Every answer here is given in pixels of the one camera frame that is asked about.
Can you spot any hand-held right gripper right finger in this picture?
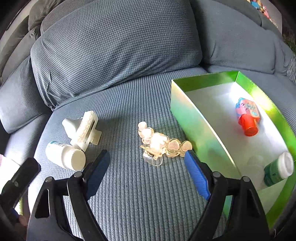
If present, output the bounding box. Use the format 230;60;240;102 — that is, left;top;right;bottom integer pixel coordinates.
184;150;270;241

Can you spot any white hair claw clip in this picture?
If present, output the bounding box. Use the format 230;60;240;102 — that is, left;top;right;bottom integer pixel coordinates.
62;110;102;151

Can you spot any colourful printed cloth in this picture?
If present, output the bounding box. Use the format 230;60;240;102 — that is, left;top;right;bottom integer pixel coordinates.
246;0;278;19

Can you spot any grey sofa cushion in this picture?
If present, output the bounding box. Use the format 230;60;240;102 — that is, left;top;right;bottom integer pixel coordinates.
31;0;204;110
190;0;292;75
0;56;52;135

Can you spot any red swab bottle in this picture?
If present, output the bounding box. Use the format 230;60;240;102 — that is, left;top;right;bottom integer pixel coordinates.
235;97;260;137

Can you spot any grey sofa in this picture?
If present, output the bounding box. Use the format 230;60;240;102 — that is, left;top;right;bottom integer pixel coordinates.
0;0;296;241

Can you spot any green label white bottle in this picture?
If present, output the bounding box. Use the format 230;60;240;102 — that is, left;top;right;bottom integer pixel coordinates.
264;152;295;187

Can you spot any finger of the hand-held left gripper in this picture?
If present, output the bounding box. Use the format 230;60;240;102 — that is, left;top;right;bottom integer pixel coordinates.
0;158;41;209
0;206;21;241

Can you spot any small blue label white bottle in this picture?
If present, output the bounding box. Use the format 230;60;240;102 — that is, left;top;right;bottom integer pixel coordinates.
46;141;86;171

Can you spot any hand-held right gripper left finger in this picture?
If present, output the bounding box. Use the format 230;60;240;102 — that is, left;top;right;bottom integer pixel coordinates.
28;150;110;241

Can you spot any green iridescent cardboard box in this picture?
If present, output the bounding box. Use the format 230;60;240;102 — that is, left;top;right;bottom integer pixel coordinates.
171;71;296;232

